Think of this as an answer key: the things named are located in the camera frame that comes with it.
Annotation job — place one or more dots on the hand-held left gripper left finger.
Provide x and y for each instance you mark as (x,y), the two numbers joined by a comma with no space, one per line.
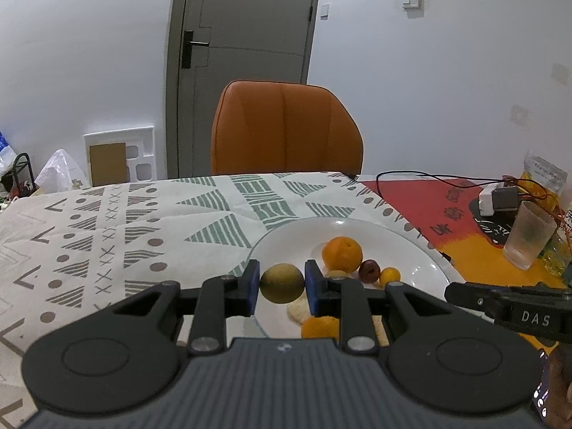
(253,283)

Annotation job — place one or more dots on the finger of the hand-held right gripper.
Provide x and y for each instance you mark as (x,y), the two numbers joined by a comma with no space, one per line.
(469,296)

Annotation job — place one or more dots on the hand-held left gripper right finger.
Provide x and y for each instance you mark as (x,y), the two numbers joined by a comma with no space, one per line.
(311,290)

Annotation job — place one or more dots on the green round fruit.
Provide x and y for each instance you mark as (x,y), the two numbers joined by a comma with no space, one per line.
(282,283)

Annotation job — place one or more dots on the orange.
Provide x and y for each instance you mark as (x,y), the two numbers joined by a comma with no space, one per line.
(319,327)
(342,254)

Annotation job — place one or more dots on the red jujube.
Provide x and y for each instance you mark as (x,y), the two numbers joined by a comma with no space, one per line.
(370,271)

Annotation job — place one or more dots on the small kumquat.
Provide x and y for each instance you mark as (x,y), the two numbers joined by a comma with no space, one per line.
(389,275)

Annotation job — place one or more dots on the white plate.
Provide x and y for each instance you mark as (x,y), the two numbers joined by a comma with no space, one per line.
(402,250)

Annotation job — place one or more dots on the person's right hand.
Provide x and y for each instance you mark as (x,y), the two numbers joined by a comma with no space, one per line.
(562,384)

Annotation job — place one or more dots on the greenish glass container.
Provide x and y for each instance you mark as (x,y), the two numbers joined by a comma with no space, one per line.
(558,257)

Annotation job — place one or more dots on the frosted glass cup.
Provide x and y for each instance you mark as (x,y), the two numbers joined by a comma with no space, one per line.
(529,237)

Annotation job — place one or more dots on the white power adapter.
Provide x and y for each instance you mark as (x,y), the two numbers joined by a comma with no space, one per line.
(487,199)

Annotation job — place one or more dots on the red table mat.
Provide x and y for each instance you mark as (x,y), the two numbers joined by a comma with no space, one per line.
(424,205)

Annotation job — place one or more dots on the grey power adapter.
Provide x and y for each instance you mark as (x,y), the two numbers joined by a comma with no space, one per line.
(508,197)

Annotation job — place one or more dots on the yellow snack bag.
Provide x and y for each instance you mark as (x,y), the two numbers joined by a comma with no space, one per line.
(543,174)

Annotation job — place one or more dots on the patterned tablecloth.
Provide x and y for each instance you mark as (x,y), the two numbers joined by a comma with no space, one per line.
(111,241)

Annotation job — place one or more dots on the orange chair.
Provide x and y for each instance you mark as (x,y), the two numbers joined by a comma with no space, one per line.
(286,129)

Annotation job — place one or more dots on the white foam packaging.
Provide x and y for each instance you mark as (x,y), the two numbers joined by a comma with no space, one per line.
(143,143)

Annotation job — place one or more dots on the brown cardboard piece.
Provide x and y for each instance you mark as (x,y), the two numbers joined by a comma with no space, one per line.
(107,165)

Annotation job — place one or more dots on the white plastic bag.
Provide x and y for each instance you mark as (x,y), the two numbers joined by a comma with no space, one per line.
(58,170)

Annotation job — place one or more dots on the black metal rack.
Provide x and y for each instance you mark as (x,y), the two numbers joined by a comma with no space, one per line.
(29,174)

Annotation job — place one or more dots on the blue plastic bag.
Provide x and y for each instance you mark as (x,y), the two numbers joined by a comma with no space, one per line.
(4,152)

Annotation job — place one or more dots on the white wall switch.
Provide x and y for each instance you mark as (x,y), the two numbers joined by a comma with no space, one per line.
(325,10)

